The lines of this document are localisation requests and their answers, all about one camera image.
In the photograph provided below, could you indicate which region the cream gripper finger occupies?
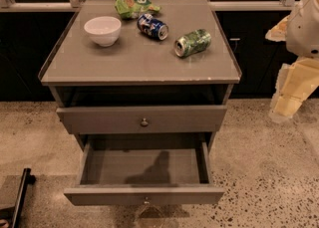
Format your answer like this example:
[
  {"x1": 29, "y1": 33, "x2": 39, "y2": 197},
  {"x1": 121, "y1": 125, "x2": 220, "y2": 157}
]
[
  {"x1": 269, "y1": 95, "x2": 302, "y2": 121},
  {"x1": 265, "y1": 17, "x2": 288, "y2": 42}
]

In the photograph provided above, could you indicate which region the grey drawer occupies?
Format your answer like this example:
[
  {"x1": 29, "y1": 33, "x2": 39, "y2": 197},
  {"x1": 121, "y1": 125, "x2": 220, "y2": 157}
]
[
  {"x1": 64, "y1": 142, "x2": 224, "y2": 205},
  {"x1": 57, "y1": 106, "x2": 226, "y2": 134}
]

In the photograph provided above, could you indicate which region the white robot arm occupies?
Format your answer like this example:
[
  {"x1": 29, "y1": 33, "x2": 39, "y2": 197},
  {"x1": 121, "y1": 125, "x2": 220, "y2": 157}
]
[{"x1": 265, "y1": 0, "x2": 319, "y2": 122}]

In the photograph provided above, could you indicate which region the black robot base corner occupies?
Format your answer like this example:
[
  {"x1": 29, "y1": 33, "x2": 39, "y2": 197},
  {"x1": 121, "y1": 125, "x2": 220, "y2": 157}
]
[{"x1": 0, "y1": 167, "x2": 36, "y2": 228}]

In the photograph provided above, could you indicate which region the grey top drawer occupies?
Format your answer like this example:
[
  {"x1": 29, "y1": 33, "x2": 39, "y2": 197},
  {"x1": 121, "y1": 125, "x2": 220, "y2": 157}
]
[{"x1": 57, "y1": 106, "x2": 226, "y2": 134}]

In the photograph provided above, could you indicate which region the grey drawer cabinet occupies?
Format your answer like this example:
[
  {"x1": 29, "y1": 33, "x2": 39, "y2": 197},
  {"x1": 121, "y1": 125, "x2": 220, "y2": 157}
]
[{"x1": 39, "y1": 0, "x2": 241, "y2": 146}]

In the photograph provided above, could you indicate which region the green soda can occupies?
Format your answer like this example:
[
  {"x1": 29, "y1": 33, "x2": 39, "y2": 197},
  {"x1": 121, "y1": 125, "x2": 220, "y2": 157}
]
[{"x1": 174, "y1": 29, "x2": 211, "y2": 58}]

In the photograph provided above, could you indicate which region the blue soda can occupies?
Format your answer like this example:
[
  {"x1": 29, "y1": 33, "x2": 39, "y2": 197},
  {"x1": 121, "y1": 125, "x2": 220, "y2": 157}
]
[{"x1": 137, "y1": 13, "x2": 168, "y2": 41}]

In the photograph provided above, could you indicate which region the green chip bag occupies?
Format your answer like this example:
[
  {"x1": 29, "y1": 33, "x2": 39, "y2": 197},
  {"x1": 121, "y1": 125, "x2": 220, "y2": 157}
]
[{"x1": 115, "y1": 0, "x2": 160, "y2": 20}]

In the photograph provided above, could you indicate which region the white ceramic bowl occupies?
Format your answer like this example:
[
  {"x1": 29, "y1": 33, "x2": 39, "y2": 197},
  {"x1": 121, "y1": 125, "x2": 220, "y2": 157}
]
[{"x1": 84, "y1": 16, "x2": 122, "y2": 47}]

